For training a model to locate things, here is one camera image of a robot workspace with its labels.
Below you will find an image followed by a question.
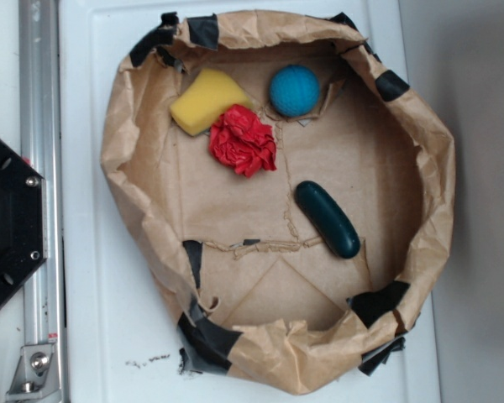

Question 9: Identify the dark green plastic pickle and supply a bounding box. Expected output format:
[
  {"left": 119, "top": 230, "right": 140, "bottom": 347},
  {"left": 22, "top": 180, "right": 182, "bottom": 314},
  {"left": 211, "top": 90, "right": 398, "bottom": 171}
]
[{"left": 294, "top": 181, "right": 360, "bottom": 259}]

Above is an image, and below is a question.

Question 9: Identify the white plastic tray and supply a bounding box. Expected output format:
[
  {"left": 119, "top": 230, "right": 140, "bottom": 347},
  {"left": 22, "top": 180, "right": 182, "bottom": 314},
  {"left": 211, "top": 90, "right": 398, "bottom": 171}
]
[{"left": 56, "top": 0, "right": 443, "bottom": 403}]

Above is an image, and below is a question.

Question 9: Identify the metal corner bracket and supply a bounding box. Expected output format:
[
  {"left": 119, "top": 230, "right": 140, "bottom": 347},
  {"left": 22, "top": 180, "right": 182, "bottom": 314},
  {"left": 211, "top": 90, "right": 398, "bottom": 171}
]
[{"left": 5, "top": 343, "right": 63, "bottom": 403}]

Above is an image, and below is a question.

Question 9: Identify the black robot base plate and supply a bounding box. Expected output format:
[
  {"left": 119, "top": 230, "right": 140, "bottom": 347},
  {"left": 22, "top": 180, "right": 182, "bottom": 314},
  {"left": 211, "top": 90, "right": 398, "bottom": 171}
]
[{"left": 0, "top": 139, "right": 46, "bottom": 310}]

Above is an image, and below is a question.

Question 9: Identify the crumpled red paper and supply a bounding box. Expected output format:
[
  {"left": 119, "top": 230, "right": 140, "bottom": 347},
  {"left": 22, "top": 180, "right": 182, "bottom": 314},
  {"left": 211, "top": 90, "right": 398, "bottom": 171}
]
[{"left": 208, "top": 104, "right": 276, "bottom": 178}]

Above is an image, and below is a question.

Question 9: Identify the aluminium extrusion rail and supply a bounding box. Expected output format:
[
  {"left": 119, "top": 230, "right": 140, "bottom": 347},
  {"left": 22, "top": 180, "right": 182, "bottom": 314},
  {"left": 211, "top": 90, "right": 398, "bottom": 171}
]
[{"left": 17, "top": 0, "right": 66, "bottom": 349}]

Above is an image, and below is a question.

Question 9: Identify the brown paper bag bin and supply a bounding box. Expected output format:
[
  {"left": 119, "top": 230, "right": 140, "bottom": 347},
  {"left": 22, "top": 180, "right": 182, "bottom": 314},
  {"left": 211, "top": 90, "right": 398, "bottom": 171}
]
[{"left": 101, "top": 10, "right": 455, "bottom": 395}]

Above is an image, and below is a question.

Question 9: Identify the yellow sponge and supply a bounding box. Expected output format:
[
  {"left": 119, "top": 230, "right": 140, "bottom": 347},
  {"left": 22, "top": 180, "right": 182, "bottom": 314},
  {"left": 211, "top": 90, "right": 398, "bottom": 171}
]
[{"left": 170, "top": 68, "right": 253, "bottom": 136}]

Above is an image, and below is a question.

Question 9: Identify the blue textured ball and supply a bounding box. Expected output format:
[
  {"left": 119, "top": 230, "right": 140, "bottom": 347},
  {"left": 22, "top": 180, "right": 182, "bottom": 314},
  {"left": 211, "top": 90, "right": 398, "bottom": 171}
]
[{"left": 269, "top": 65, "right": 320, "bottom": 118}]

